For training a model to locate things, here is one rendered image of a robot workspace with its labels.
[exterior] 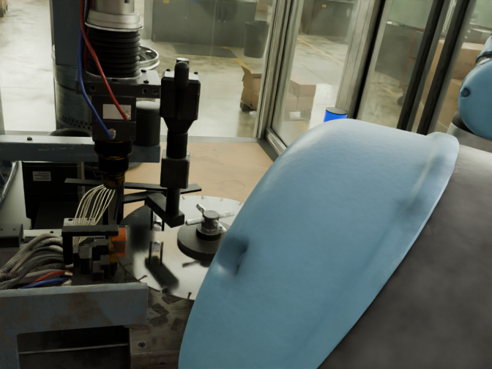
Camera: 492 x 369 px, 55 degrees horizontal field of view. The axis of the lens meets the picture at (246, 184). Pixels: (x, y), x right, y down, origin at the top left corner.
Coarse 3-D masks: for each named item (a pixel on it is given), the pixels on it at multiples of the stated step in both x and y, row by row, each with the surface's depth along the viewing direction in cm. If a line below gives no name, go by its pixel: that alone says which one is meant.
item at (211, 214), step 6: (198, 204) 86; (204, 210) 84; (210, 210) 83; (204, 216) 82; (210, 216) 82; (216, 216) 82; (222, 216) 84; (228, 216) 84; (186, 222) 80; (192, 222) 80; (198, 222) 81; (204, 222) 82; (210, 222) 82; (216, 222) 81; (204, 228) 82; (210, 228) 82; (216, 228) 83; (222, 228) 79
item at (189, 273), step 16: (144, 208) 92; (192, 208) 94; (208, 208) 95; (224, 208) 96; (240, 208) 97; (128, 224) 86; (144, 224) 86; (128, 240) 81; (144, 240) 82; (160, 240) 83; (176, 240) 83; (128, 256) 77; (144, 256) 78; (160, 256) 78; (176, 256) 79; (192, 256) 80; (128, 272) 74; (144, 272) 74; (160, 272) 75; (176, 272) 75; (192, 272) 76; (160, 288) 71; (176, 288) 72; (192, 288) 72
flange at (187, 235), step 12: (180, 228) 85; (192, 228) 85; (228, 228) 87; (180, 240) 82; (192, 240) 82; (204, 240) 82; (216, 240) 83; (192, 252) 80; (204, 252) 80; (216, 252) 80
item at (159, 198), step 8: (168, 192) 75; (176, 192) 75; (152, 200) 79; (160, 200) 80; (168, 200) 75; (176, 200) 75; (152, 208) 80; (160, 208) 78; (168, 208) 76; (176, 208) 76; (152, 216) 80; (160, 216) 78; (168, 216) 76; (176, 216) 76; (184, 216) 77; (152, 224) 81; (168, 224) 76; (176, 224) 76
